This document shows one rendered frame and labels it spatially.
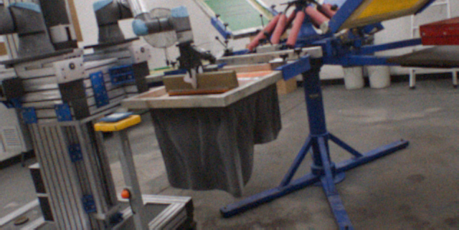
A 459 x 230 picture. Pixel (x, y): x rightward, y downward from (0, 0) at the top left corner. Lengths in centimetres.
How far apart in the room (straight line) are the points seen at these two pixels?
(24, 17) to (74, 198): 99
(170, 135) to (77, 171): 65
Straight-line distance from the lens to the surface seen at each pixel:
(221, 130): 165
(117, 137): 165
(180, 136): 181
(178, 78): 186
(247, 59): 236
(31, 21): 196
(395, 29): 605
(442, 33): 182
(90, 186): 233
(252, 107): 179
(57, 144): 229
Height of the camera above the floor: 126
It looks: 11 degrees down
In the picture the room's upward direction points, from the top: 10 degrees counter-clockwise
